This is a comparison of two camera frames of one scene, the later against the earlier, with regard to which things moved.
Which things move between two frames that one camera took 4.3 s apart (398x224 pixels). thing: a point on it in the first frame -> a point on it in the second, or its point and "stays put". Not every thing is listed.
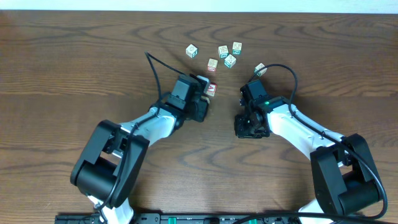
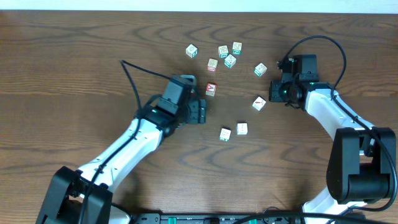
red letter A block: [211, 89] stays put
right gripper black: [240, 131] -> [274, 96]
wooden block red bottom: [212, 65] stays put
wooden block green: [262, 71] stays put
